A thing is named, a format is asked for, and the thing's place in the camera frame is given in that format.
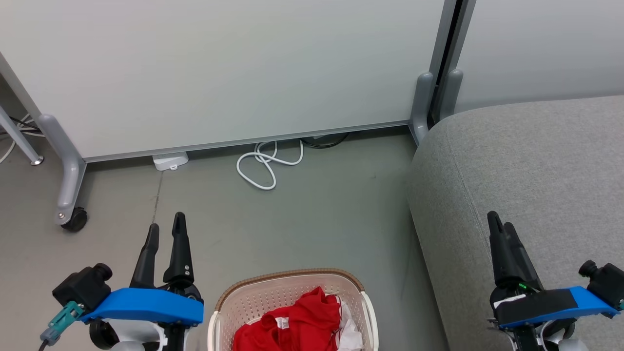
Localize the white power adapter box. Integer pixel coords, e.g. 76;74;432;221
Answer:
152;152;190;172

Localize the teal cable connector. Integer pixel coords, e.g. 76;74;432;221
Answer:
40;300;85;348

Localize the long grey panel leg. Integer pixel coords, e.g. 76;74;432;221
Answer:
38;114;87;226

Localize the blue right camera mount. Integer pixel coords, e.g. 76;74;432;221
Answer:
493;286;621;330

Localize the thin white cable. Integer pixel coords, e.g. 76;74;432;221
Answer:
0;115;36;165

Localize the grey fabric sofa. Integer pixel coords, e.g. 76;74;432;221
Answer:
407;95;624;351

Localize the large white partition panel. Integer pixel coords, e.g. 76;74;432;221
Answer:
0;0;459;163

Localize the red white sports jersey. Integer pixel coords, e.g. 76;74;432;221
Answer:
233;286;364;351

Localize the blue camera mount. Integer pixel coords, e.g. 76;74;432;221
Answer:
79;287;205;326
493;286;621;330

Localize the thin black cable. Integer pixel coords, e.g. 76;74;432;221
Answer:
7;115;43;137

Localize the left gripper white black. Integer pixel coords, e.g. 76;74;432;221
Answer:
90;212;203;351

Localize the black caster wheel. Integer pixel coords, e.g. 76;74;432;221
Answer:
61;207;89;233

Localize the looped white cable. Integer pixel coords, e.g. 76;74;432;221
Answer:
236;139;305;191

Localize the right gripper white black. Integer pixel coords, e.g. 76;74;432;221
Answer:
487;211;585;351

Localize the grey metal table leg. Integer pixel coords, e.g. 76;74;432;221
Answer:
0;104;45;167

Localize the beige plastic laundry basket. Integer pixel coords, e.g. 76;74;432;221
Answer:
207;268;380;351

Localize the black floor cable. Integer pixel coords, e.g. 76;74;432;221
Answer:
299;132;351;150

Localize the blue left camera mount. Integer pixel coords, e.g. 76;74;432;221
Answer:
79;287;205;326

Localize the short grey panel foot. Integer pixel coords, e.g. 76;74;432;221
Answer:
438;69;464;122
409;72;435;145

